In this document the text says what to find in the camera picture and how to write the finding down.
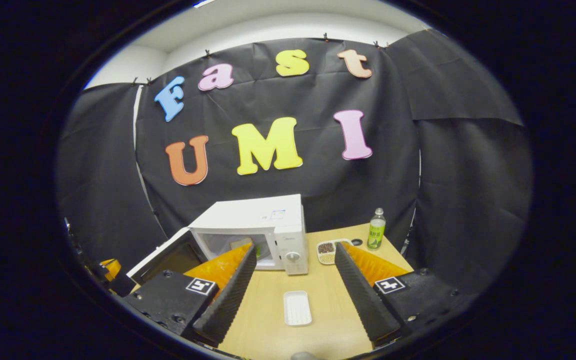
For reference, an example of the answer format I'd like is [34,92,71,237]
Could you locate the white divided dish of beans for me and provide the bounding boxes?
[316,239,354,266]

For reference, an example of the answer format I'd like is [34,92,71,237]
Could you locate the green label drink bottle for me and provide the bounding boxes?
[366,208,387,250]

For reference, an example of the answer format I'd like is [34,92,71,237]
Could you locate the black backdrop cloth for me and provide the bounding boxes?
[57,29,534,296]

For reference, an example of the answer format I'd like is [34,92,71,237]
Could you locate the small white rectangular tray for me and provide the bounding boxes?
[283,290,313,327]

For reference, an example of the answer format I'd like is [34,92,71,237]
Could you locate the white microwave oven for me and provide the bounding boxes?
[126,194,310,286]

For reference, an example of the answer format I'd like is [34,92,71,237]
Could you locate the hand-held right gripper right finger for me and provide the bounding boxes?
[334,242,471,349]

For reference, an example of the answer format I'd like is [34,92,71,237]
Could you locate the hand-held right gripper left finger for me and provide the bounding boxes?
[118,244,258,349]

